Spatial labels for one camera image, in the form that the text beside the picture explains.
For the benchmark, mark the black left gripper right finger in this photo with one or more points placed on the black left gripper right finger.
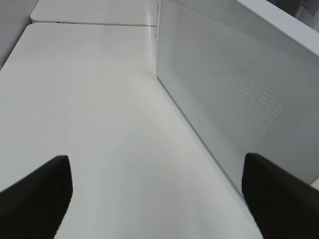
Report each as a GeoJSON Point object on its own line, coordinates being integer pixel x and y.
{"type": "Point", "coordinates": [283, 206]}

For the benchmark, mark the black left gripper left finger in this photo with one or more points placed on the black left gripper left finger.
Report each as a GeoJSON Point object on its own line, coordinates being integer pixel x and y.
{"type": "Point", "coordinates": [34, 206]}

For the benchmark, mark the white microwave door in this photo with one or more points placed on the white microwave door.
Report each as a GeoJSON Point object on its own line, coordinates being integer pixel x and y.
{"type": "Point", "coordinates": [246, 76]}

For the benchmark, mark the white microwave oven body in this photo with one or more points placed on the white microwave oven body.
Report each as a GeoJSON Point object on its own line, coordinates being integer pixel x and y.
{"type": "Point", "coordinates": [306, 11]}

